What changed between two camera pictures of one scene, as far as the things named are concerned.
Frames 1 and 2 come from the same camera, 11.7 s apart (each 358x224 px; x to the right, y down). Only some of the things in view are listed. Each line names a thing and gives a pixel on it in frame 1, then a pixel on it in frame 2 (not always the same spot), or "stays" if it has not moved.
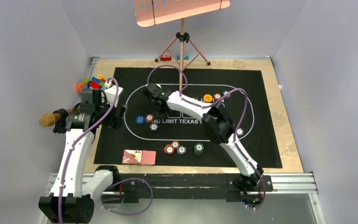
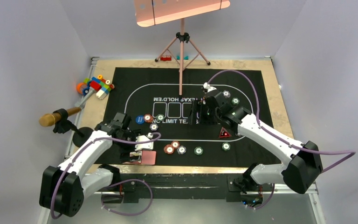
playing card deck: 139,157 stays
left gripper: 114,122 to 125,156
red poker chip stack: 168,149 stays
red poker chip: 175,144 stays
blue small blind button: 140,119 stays
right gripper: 158,114 to 199,106
